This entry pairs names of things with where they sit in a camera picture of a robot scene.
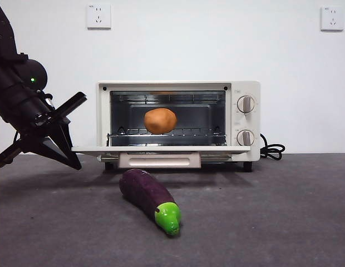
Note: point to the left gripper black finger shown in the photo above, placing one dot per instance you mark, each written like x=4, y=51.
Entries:
x=67, y=142
x=50, y=151

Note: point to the brown potato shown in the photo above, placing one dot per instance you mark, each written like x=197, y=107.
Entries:
x=160, y=121

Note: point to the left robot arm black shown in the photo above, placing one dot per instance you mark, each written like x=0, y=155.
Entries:
x=11, y=83

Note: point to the cream Toshiba toaster oven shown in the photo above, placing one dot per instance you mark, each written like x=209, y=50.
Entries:
x=245, y=122

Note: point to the cream oven knob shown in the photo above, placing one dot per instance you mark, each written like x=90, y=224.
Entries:
x=246, y=104
x=245, y=138

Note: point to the purple eggplant with green stem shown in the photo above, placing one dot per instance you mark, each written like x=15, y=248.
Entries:
x=146, y=194

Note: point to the white wall socket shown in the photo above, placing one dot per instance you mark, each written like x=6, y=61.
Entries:
x=332, y=19
x=99, y=16

